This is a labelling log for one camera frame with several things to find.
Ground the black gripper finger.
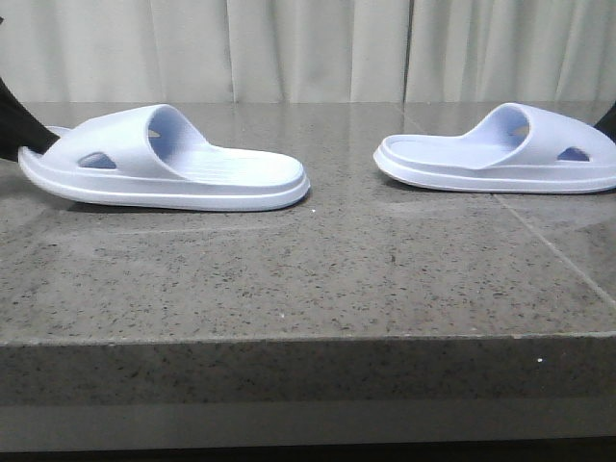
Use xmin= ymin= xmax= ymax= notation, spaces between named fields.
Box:
xmin=594 ymin=104 xmax=616 ymax=141
xmin=0 ymin=81 xmax=60 ymax=155

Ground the pale green curtain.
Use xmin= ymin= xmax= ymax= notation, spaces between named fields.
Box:
xmin=1 ymin=1 xmax=615 ymax=102

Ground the light blue slipper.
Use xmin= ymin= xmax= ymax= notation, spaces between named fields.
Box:
xmin=18 ymin=104 xmax=310 ymax=212
xmin=373 ymin=103 xmax=615 ymax=193

